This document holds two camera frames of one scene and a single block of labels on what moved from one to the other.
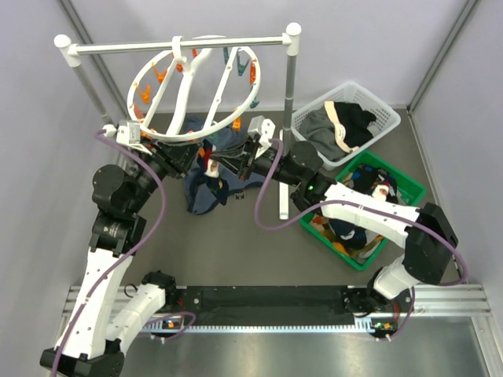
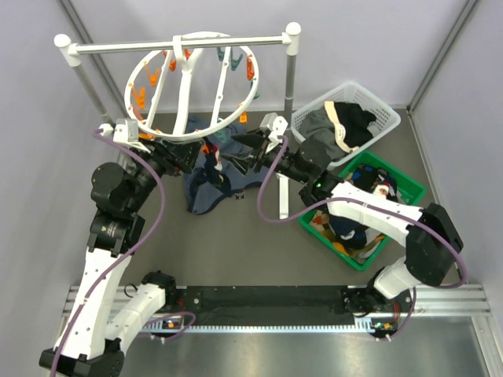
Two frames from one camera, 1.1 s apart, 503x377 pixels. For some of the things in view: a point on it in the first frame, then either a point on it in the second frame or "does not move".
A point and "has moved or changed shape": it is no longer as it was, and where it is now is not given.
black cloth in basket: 355,121 does not move
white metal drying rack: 68,53 does not move
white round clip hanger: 183,94 has moved or changed shape
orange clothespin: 236,124 → 243,118
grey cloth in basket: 320,129 does not move
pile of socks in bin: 354,241 does not move
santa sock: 208,166 has moved or changed shape
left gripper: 176,159 does not move
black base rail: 267,301 does not move
